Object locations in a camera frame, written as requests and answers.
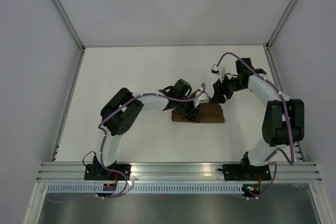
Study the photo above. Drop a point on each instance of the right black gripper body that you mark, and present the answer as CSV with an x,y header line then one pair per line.
x,y
228,86

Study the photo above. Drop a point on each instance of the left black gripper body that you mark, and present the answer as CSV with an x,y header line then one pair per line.
x,y
185,106

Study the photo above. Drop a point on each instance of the brown cloth napkin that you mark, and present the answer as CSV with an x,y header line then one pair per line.
x,y
209,113

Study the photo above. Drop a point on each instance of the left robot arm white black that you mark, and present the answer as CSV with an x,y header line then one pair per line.
x,y
120,113

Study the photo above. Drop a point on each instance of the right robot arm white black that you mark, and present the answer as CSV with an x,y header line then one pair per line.
x,y
283,123

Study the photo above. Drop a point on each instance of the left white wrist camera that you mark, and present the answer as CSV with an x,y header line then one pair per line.
x,y
200,98

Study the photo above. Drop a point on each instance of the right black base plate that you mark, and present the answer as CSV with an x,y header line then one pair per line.
x,y
235,172

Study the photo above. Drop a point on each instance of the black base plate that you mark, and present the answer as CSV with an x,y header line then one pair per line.
x,y
235,172
98,173

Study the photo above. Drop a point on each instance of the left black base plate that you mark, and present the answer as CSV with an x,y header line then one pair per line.
x,y
98,173

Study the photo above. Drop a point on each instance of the right aluminium frame post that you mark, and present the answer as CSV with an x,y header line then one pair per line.
x,y
284,16

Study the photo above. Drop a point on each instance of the aluminium frame post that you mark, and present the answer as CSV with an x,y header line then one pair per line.
x,y
284,16
68,24

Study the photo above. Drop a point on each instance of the left aluminium frame post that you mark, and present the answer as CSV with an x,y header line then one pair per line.
x,y
68,24

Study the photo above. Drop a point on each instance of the aluminium front rail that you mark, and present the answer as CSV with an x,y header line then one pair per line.
x,y
168,172

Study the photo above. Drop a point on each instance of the white slotted cable duct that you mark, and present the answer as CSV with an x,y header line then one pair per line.
x,y
147,188

